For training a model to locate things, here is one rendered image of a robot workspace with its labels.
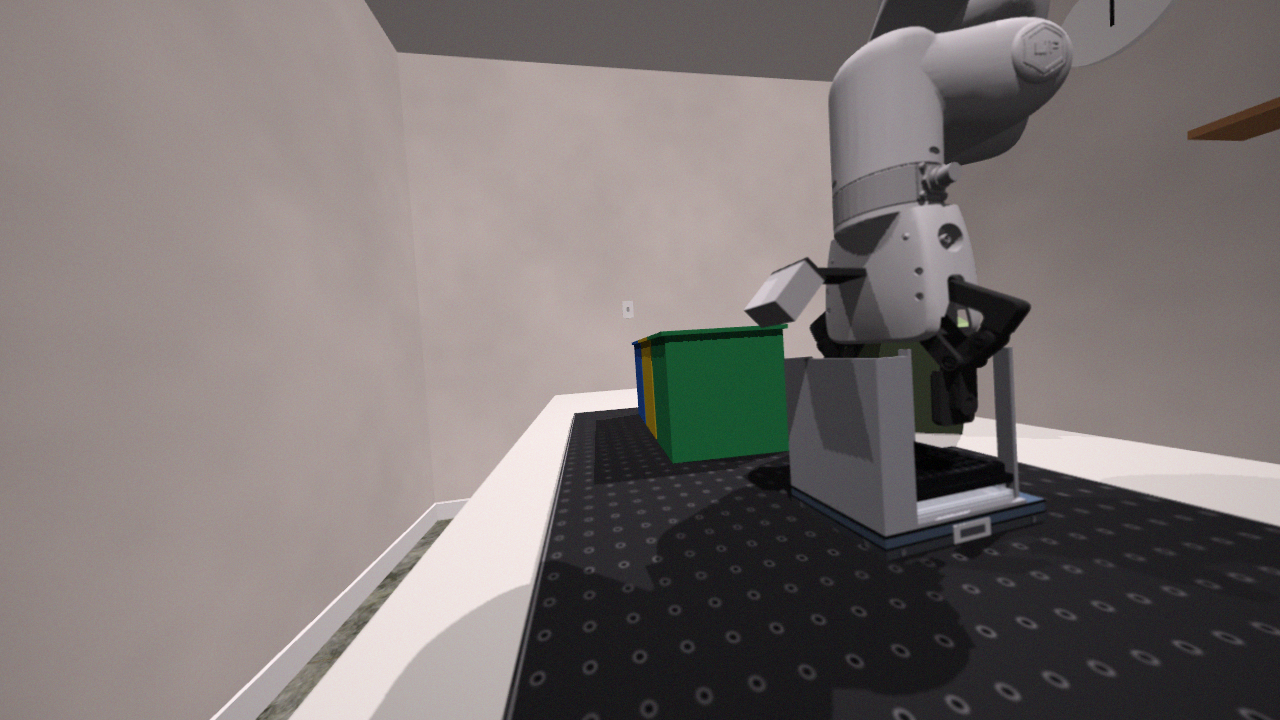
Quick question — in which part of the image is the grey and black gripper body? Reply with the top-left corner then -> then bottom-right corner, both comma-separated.
826,201 -> 980,345

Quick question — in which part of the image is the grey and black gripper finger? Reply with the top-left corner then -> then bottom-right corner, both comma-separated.
810,313 -> 864,357
919,277 -> 1030,427

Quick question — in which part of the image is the yellow bin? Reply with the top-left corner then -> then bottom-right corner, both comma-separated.
637,337 -> 657,438

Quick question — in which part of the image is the blue open-top bin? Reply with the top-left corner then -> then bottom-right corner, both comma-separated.
632,341 -> 646,424

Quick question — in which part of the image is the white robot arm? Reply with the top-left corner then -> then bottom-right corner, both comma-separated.
742,0 -> 1073,328

